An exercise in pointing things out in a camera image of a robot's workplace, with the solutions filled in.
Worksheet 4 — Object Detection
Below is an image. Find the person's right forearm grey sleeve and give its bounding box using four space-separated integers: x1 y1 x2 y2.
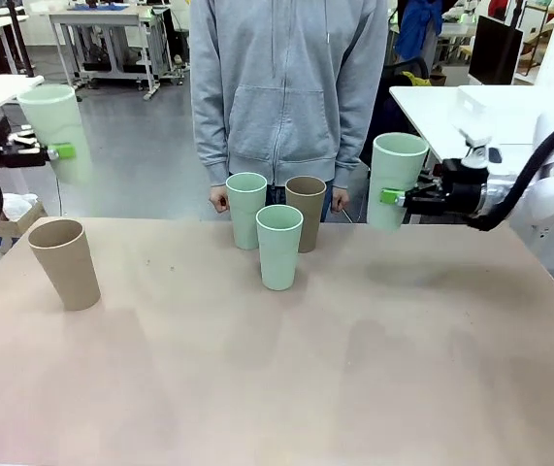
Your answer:
191 86 233 188

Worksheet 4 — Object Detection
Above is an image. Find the black computer monitor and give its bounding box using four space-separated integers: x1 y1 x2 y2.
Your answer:
468 14 525 87

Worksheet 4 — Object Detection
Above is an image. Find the grey metal desk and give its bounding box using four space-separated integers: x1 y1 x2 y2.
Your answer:
48 3 174 102

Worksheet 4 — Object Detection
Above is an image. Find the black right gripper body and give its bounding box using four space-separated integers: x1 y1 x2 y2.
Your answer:
440 157 489 218

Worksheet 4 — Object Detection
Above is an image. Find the black office chair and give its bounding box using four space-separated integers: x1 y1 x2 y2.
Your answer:
382 56 431 98

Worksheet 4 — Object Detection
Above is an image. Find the white side table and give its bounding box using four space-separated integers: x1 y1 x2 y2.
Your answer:
388 85 549 169

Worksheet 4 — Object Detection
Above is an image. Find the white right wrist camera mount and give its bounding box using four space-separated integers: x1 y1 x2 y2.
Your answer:
457 126 504 171

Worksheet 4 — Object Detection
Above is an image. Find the person's left forearm grey sleeve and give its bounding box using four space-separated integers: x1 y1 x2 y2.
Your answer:
330 86 382 190

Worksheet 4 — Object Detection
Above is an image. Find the white crumpled paper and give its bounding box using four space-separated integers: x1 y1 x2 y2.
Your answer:
2 192 40 222

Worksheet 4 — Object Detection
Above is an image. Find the person's left hand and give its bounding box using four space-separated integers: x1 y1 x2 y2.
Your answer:
330 186 353 215

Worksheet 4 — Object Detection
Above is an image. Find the person in grey hoodie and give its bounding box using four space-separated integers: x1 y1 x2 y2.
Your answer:
188 0 390 224

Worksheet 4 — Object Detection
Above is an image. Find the brown plastic cup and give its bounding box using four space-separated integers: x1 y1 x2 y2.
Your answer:
27 218 103 313
284 176 328 254

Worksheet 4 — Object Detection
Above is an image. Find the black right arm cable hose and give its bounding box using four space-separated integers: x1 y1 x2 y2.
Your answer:
466 114 554 233

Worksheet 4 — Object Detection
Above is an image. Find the blue jacket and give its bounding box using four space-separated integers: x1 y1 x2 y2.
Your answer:
395 0 445 62

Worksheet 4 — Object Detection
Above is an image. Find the light green plastic cup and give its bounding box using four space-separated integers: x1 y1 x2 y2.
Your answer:
16 84 94 185
225 172 269 251
255 204 305 292
366 133 430 231

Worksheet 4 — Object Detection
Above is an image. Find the cardboard box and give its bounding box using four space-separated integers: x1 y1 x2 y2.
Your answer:
0 192 49 254

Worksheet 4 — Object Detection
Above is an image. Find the person's right hand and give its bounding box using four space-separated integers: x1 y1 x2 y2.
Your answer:
208 185 232 214

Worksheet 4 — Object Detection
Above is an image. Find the white plastic basket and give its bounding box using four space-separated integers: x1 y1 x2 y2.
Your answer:
455 84 554 147

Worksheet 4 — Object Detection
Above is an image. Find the black tripod pole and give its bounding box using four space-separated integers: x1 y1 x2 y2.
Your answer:
5 0 35 79

